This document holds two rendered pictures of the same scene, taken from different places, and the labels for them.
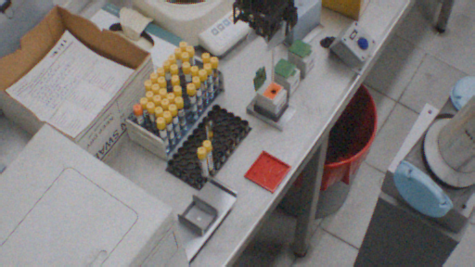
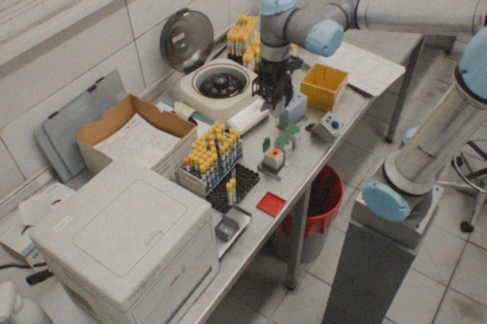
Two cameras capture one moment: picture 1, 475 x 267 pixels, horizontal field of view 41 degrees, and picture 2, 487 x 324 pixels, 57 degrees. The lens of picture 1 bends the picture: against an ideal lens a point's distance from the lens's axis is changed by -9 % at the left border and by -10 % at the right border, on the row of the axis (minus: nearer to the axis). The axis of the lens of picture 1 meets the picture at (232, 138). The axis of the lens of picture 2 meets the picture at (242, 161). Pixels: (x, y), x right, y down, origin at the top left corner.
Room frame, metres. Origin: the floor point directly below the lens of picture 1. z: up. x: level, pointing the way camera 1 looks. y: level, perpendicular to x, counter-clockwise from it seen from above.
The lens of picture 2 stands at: (-0.15, 0.04, 1.95)
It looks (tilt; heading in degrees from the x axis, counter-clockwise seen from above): 48 degrees down; 359
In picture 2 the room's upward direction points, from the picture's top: 2 degrees counter-clockwise
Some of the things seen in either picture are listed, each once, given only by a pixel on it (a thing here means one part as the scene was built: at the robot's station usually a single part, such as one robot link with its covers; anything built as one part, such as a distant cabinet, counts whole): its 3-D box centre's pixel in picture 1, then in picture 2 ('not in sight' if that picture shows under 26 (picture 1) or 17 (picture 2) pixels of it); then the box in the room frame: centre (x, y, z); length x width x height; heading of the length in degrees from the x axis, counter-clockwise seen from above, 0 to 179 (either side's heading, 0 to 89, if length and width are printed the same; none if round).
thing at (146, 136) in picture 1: (175, 104); (211, 162); (0.80, 0.11, 0.91); 0.20 x 0.10 x 0.07; 142
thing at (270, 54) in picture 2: not in sight; (276, 47); (0.77, -0.08, 1.34); 0.08 x 0.08 x 0.05
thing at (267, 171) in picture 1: (268, 171); (271, 204); (0.65, -0.07, 0.88); 0.07 x 0.07 x 0.01; 52
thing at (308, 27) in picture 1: (301, 19); (292, 112); (1.00, -0.17, 0.92); 0.10 x 0.07 x 0.10; 134
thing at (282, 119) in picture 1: (271, 107); (273, 165); (0.79, -0.08, 0.89); 0.09 x 0.05 x 0.04; 53
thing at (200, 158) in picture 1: (207, 134); (232, 179); (0.71, 0.05, 0.93); 0.17 x 0.09 x 0.11; 143
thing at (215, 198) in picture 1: (191, 226); (221, 235); (0.52, 0.08, 0.92); 0.21 x 0.07 x 0.05; 142
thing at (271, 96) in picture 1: (271, 99); (273, 159); (0.79, -0.08, 0.92); 0.05 x 0.04 x 0.06; 53
